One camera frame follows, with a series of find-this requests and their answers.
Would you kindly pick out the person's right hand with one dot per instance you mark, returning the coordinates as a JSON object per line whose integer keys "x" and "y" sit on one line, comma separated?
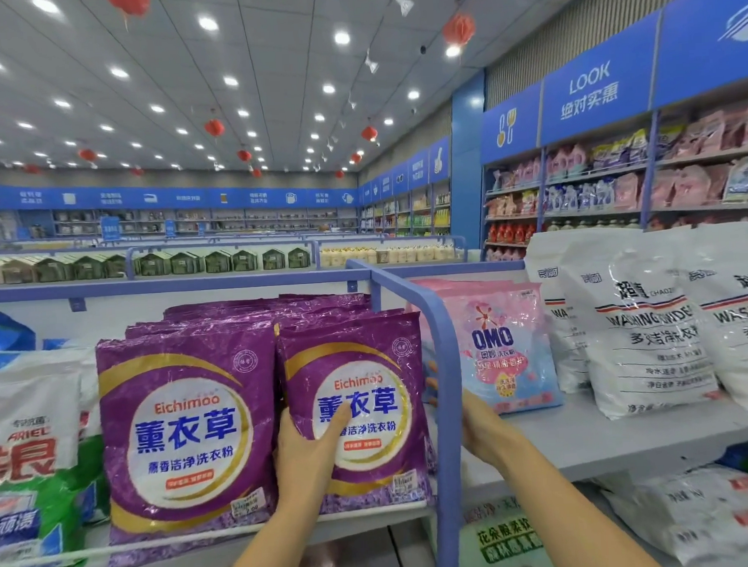
{"x": 484, "y": 427}

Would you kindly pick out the person's left hand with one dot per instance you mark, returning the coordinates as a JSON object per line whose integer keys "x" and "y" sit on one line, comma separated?
{"x": 311, "y": 461}

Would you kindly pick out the pale blue detergent bag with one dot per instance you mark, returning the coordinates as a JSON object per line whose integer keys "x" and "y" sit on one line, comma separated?
{"x": 496, "y": 343}

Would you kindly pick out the purple detergent bag gold oval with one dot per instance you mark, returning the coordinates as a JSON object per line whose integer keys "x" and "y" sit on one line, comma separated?
{"x": 367, "y": 393}
{"x": 188, "y": 428}
{"x": 250, "y": 312}

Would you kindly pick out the grey shelf with blue frame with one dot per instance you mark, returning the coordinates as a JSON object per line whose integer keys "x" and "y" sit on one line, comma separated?
{"x": 607, "y": 431}

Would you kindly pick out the panda green detergent bag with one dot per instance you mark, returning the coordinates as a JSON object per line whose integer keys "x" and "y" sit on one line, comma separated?
{"x": 699, "y": 507}

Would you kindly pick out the white green detergent bag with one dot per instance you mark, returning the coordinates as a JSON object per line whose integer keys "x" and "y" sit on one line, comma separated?
{"x": 27, "y": 461}

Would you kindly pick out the blue detergent bag green band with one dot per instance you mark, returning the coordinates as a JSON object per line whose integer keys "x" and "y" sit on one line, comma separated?
{"x": 2, "y": 344}

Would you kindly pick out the person's right forearm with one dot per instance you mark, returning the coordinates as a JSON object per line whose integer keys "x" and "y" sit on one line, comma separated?
{"x": 556, "y": 521}

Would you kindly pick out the person's left forearm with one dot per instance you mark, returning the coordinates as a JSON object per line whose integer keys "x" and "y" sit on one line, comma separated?
{"x": 282, "y": 554}

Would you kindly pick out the row of pale bottles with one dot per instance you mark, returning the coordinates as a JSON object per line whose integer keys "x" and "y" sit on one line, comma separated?
{"x": 385, "y": 252}

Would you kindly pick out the row of green boxes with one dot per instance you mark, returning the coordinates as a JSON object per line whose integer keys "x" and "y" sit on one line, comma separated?
{"x": 135, "y": 265}

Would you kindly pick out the blue sign with utensil icons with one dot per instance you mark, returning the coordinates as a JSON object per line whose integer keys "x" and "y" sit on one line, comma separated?
{"x": 510, "y": 123}

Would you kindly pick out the small blue hanging sign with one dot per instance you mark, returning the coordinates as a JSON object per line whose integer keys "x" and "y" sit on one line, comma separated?
{"x": 111, "y": 229}

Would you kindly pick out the blue sign white lettering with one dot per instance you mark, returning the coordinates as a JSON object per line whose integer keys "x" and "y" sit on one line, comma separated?
{"x": 595, "y": 83}

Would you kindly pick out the hanging red lanterns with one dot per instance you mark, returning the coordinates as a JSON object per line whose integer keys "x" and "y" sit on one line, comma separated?
{"x": 458, "y": 28}

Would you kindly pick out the ceiling spotlights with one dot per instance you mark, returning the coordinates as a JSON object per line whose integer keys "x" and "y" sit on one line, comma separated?
{"x": 341, "y": 38}

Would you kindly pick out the blue sign with bowl icon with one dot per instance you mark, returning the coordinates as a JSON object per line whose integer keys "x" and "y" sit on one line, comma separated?
{"x": 711, "y": 31}

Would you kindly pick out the far wall racks with goods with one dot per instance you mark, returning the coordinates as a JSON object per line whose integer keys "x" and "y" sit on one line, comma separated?
{"x": 221, "y": 222}

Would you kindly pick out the wall rack with pink goods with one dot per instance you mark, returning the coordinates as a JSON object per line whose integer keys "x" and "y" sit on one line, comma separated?
{"x": 619, "y": 186}

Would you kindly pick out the blue wall sign band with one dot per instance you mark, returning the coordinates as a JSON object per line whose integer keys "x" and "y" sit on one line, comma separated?
{"x": 157, "y": 198}

